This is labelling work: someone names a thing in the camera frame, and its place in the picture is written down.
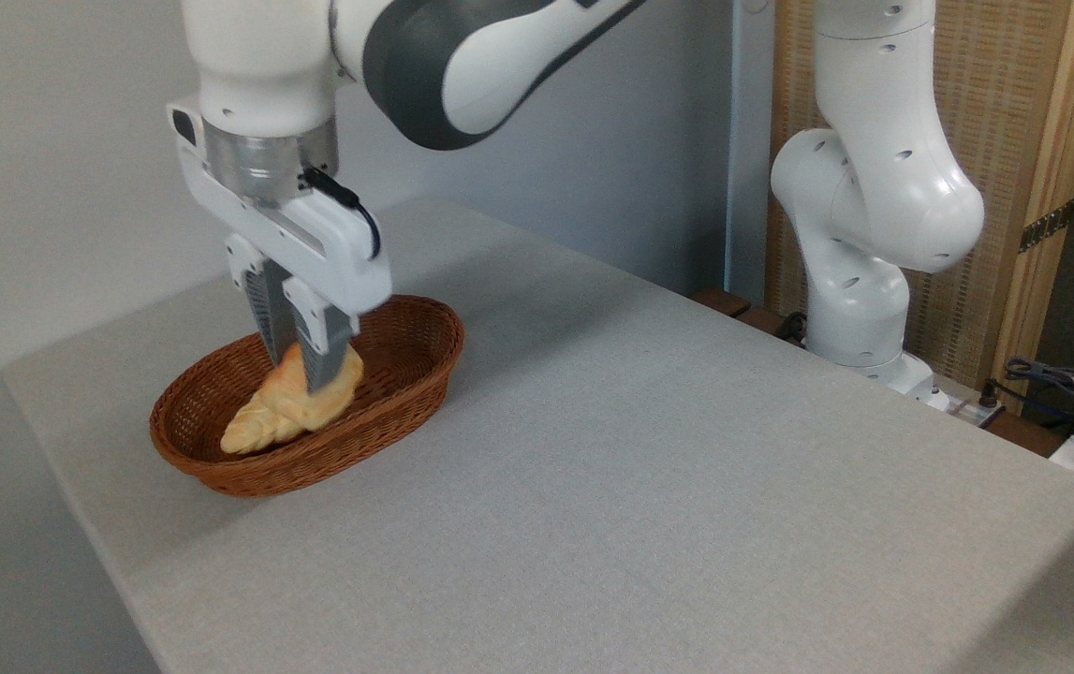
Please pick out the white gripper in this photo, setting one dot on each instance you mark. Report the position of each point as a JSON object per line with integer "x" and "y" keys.
{"x": 335, "y": 248}

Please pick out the golden braided bread roll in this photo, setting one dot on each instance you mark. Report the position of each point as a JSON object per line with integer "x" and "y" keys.
{"x": 251, "y": 432}
{"x": 331, "y": 402}

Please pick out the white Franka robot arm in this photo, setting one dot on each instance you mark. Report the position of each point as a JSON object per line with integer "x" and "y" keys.
{"x": 874, "y": 187}

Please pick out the brown wicker oval basket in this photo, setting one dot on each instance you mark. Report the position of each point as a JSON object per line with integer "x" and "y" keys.
{"x": 293, "y": 473}

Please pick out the dark brown wooden bench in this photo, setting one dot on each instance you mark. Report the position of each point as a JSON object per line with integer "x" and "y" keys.
{"x": 733, "y": 307}

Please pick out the white power strip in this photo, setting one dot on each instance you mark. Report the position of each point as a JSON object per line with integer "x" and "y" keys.
{"x": 967, "y": 409}

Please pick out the woven wood-framed folding screen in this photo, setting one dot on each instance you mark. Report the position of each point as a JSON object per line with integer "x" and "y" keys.
{"x": 995, "y": 112}

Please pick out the dark metal screen hinge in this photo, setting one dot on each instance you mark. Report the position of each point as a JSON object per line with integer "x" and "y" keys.
{"x": 1048, "y": 226}

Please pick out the pale blue vertical post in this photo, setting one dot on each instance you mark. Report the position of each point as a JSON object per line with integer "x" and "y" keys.
{"x": 748, "y": 140}

